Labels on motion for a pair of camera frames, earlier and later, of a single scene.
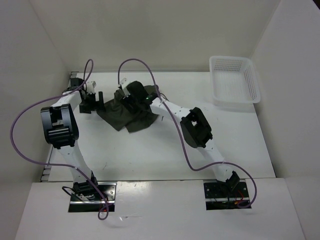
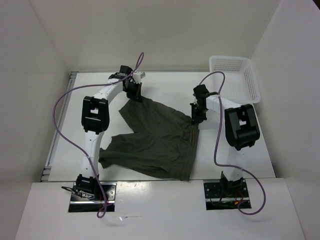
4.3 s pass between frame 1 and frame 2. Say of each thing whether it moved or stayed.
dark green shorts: moved
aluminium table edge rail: stayed
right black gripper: moved
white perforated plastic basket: stayed
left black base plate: stayed
